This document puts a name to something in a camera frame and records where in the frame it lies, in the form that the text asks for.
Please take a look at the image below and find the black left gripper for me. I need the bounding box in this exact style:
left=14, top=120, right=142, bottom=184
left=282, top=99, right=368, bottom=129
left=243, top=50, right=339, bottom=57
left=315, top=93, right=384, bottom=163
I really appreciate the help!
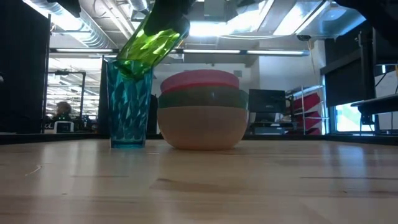
left=143, top=0, right=197, bottom=37

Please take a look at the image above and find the green faceted plastic tumbler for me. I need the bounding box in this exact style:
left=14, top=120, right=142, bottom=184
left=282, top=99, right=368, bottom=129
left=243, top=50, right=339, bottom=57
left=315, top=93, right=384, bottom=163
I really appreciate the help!
left=115, top=11, right=191, bottom=79

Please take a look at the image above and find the pink plastic bowl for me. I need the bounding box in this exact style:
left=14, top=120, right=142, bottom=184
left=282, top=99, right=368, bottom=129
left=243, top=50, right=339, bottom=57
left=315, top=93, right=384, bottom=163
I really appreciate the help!
left=159, top=69, right=240, bottom=95

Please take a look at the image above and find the green plastic bowl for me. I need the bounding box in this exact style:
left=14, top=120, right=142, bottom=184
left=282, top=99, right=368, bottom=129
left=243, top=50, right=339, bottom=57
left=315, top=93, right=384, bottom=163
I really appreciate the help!
left=157, top=86, right=249, bottom=110

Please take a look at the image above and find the beige plastic bowl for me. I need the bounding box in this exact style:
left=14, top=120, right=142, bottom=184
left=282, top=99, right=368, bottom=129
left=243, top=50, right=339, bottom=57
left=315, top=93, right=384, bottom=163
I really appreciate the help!
left=156, top=105, right=249, bottom=151

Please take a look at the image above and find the metal shelf rack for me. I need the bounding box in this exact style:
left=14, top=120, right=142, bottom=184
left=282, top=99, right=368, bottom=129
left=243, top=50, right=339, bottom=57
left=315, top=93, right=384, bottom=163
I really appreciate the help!
left=285, top=84, right=330, bottom=136

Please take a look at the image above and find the long ceiling light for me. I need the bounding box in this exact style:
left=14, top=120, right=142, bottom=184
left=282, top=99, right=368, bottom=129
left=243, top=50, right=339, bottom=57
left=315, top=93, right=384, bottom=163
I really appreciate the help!
left=181, top=48, right=242, bottom=55
left=246, top=49, right=306, bottom=57
left=55, top=47, right=114, bottom=54

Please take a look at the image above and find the blue faceted plastic tumbler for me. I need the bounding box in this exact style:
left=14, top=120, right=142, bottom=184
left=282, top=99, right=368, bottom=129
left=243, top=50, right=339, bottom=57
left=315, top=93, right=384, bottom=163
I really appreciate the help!
left=106, top=58, right=154, bottom=149

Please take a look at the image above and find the black computer monitor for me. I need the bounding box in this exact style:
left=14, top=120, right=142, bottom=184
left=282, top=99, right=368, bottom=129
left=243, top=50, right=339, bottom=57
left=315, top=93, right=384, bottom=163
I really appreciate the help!
left=248, top=88, right=287, bottom=114

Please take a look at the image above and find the person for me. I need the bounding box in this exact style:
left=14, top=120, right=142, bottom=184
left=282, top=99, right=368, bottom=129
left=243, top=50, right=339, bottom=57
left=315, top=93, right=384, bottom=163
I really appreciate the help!
left=50, top=101, right=74, bottom=123

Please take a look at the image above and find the black partition panel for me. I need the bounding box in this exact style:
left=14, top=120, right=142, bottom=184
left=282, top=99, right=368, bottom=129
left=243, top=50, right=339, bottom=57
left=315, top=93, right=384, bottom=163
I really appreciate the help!
left=0, top=0, right=52, bottom=135

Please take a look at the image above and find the red storage bin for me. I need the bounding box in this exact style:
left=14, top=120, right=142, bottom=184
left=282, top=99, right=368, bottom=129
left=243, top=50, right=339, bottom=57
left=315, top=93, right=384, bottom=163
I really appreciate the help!
left=292, top=92, right=322, bottom=111
left=294, top=111, right=323, bottom=130

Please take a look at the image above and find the black window blind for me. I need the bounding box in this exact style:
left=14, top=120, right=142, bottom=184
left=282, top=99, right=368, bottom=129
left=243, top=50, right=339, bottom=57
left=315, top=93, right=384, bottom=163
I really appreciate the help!
left=320, top=21, right=377, bottom=108

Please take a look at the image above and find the dark desk top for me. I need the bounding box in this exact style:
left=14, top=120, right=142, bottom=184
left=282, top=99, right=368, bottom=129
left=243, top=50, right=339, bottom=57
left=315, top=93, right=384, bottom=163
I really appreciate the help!
left=350, top=93, right=398, bottom=116

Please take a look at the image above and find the silver ventilation duct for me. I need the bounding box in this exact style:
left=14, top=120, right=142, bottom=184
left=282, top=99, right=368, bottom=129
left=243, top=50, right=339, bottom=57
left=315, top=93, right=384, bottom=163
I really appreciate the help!
left=27, top=0, right=113, bottom=49

